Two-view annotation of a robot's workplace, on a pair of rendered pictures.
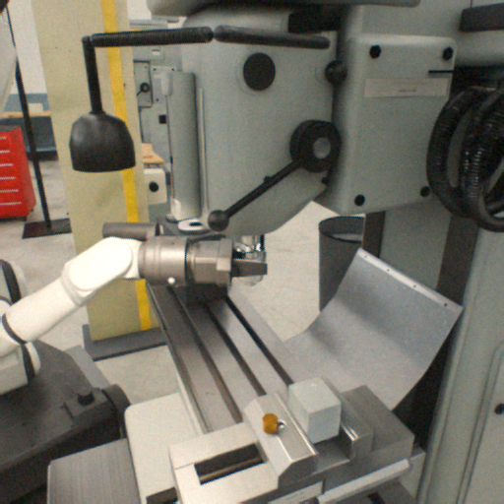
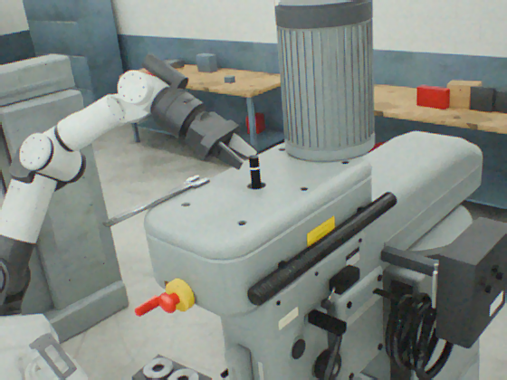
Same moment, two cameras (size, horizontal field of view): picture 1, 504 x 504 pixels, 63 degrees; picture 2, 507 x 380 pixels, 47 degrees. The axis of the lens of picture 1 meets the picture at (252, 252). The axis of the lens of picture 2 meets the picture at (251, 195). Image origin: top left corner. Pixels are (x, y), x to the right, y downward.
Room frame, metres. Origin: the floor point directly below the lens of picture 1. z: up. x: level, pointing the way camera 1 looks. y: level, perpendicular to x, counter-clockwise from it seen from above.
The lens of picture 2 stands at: (-0.30, 0.42, 2.35)
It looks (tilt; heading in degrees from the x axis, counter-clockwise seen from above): 24 degrees down; 338
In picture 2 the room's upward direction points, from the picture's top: 6 degrees counter-clockwise
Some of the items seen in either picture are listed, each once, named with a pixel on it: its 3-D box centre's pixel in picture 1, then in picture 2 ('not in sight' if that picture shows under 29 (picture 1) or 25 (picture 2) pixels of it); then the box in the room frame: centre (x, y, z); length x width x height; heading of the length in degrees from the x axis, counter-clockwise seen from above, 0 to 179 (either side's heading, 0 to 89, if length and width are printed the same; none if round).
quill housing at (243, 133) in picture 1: (252, 127); (275, 352); (0.67, 0.00, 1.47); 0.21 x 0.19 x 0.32; 23
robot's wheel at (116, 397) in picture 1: (118, 413); not in sight; (1.06, 0.45, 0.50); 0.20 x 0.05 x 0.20; 40
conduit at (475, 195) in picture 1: (477, 149); (409, 330); (0.60, -0.32, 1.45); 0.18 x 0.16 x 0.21; 113
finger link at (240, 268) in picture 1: (249, 269); not in sight; (0.64, 0.00, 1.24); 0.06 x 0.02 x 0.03; 90
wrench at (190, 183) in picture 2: not in sight; (157, 200); (0.72, 0.19, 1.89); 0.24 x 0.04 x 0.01; 113
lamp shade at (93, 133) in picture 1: (100, 139); not in sight; (0.49, 0.17, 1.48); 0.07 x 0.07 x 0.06
